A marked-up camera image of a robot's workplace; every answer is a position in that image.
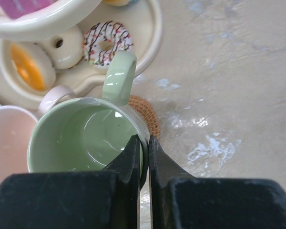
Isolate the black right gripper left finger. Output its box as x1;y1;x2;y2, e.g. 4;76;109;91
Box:
0;135;141;229

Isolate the woven coaster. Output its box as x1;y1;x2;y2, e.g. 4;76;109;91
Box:
128;95;161;140

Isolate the sprinkled white donut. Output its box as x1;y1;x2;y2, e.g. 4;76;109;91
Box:
83;21;134;70

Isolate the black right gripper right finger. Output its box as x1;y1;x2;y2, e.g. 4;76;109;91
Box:
149;136;286;229

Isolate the pink cake slice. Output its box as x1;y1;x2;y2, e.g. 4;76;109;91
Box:
0;0;56;19

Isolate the green cup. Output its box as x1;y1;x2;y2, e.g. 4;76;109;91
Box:
27;51;150;185

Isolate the cream three-tier dessert stand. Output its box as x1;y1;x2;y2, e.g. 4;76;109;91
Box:
0;0;163;109

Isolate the pink cup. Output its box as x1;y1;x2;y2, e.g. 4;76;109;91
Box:
0;85;75;183

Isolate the white chocolate-drizzle donut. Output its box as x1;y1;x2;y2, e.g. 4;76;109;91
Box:
9;42;56;92

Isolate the cream plain donut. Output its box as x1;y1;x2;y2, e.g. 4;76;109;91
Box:
39;25;84;70

